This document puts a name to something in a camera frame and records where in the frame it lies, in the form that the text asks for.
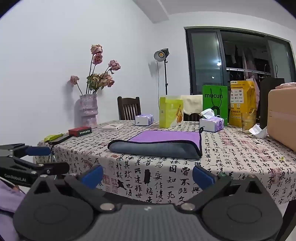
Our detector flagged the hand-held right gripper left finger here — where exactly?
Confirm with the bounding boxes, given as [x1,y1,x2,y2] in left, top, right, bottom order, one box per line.
[31,165,121,213]

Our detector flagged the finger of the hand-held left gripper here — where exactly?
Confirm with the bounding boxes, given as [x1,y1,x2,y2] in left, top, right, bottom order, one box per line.
[9,157,70,176]
[10,143,51,158]

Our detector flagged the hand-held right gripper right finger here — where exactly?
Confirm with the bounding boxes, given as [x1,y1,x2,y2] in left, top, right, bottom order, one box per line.
[180,165,270,213]

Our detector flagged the purple and grey towel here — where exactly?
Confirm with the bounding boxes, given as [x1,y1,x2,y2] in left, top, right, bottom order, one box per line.
[107,127,203,160]

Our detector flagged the green leaf-shaped object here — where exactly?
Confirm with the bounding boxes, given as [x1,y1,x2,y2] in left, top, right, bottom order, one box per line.
[44,133,64,142]

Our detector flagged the black phone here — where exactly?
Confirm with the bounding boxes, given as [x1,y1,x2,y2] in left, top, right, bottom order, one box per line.
[48,134,71,145]

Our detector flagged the calligraphy printed tablecloth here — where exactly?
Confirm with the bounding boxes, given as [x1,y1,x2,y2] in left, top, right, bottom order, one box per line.
[32,119,296,207]

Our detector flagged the red and black box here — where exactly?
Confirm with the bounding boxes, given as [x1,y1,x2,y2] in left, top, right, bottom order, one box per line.
[68,127,93,137]

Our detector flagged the purple white tissue pack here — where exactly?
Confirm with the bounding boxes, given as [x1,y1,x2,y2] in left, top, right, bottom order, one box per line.
[199,108,225,133]
[135,113,154,126]

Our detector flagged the flat white box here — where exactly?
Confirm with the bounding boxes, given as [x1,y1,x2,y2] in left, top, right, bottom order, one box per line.
[102,123,124,131]

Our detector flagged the pink speckled vase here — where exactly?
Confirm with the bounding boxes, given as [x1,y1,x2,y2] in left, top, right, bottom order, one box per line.
[79,94,99,129]

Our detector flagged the clear drinking glass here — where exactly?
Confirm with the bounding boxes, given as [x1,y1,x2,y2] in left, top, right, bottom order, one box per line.
[242,112,257,134]

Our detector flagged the yellow green carton box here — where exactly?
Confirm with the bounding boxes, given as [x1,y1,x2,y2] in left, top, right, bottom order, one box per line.
[159,96,184,128]

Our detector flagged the white paper receipt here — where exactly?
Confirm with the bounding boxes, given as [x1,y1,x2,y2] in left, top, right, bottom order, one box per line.
[248,124,269,139]

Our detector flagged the cream cloth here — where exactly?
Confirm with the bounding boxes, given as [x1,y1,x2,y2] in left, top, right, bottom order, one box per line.
[180,94,204,115]

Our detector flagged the dark wooden chair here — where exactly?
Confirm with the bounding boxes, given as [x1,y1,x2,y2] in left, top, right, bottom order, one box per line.
[117,96,141,121]

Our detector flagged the green paper bag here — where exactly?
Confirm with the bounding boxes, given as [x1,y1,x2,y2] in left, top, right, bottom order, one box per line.
[202,85,228,127]

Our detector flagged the yellow paper bag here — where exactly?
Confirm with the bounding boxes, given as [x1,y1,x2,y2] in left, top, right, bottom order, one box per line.
[228,80,258,127]

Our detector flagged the dried pink rose bouquet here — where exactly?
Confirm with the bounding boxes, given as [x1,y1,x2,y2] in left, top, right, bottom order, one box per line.
[70,44,121,95]

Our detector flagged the beige cardboard box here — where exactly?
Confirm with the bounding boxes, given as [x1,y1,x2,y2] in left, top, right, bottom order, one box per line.
[267,87,296,151]

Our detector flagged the black paper bag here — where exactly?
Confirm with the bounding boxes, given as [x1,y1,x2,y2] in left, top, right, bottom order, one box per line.
[259,77,285,130]

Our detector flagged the black framed glass door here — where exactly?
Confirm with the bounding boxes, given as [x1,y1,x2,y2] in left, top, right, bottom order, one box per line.
[184,26,296,96]

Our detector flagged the pink cloth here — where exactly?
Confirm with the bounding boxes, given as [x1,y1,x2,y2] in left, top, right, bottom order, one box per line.
[275,82,296,90]

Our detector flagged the hanging clothes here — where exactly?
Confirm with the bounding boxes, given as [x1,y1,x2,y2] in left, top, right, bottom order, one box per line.
[223,44,260,80]

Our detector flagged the studio light on stand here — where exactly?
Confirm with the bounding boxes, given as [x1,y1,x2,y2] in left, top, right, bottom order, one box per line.
[154,48,171,96]

